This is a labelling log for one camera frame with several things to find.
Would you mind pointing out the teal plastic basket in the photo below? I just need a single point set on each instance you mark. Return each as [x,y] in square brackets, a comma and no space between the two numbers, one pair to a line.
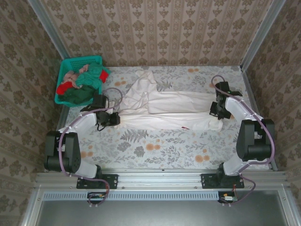
[77,61]

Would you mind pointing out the white t-shirt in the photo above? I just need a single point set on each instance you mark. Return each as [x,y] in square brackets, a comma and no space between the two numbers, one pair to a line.
[176,103]

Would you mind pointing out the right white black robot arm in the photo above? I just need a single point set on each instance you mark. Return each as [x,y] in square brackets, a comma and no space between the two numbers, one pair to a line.
[249,146]

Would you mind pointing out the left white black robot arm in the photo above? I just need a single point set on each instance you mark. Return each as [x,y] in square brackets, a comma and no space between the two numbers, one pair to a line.
[73,153]

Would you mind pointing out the dark green t-shirt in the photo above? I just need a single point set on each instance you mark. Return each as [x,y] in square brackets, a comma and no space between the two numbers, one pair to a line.
[78,95]

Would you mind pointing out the teal t-shirt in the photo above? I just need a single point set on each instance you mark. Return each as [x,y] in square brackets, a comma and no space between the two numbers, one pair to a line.
[89,76]

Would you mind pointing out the pile of coloured clothes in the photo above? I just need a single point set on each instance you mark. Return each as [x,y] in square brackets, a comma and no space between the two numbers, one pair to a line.
[62,89]

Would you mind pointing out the small red tag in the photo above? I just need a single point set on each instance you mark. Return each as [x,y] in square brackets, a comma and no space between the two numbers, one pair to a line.
[185,128]

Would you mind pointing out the floral patterned table cover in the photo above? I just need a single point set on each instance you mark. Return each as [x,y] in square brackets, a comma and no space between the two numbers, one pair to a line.
[188,150]

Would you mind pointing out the black connector box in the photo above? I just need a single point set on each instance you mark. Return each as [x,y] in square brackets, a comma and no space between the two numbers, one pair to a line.
[229,199]
[94,199]

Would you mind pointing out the grey metal panel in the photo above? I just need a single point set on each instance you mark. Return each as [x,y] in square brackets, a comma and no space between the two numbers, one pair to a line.
[152,214]

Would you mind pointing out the aluminium frame post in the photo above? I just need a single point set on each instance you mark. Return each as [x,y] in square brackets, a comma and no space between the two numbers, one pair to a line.
[53,35]
[262,35]

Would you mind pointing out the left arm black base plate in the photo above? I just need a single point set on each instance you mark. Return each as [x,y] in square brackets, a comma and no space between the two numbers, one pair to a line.
[111,181]

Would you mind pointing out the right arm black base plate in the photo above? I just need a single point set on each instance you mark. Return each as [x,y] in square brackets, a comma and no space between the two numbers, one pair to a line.
[208,181]

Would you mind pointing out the aluminium mounting rail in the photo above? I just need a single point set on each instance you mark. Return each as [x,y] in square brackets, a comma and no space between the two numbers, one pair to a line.
[160,177]

